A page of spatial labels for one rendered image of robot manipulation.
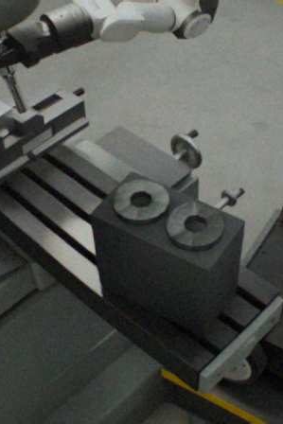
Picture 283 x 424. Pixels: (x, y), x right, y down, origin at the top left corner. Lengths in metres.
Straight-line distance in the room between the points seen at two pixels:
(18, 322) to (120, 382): 0.53
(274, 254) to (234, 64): 1.89
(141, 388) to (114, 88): 1.77
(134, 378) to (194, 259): 0.97
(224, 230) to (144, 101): 2.15
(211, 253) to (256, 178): 1.76
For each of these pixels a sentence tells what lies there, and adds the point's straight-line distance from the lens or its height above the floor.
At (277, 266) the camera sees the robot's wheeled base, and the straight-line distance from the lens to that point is 1.65.
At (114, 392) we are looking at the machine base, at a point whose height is 0.20.
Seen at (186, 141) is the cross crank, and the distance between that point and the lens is 1.83.
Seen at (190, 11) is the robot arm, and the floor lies 1.17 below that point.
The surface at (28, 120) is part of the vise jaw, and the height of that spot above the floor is 1.03.
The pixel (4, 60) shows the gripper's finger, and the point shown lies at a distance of 1.21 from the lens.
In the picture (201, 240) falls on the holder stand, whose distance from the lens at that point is 0.97.
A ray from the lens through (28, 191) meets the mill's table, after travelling 1.37.
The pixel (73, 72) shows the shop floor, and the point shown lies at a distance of 3.39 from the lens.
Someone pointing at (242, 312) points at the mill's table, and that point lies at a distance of 1.14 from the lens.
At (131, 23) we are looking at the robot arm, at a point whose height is 1.22.
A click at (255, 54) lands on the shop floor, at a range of 3.53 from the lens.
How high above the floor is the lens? 1.86
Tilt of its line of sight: 47 degrees down
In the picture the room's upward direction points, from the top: 3 degrees counter-clockwise
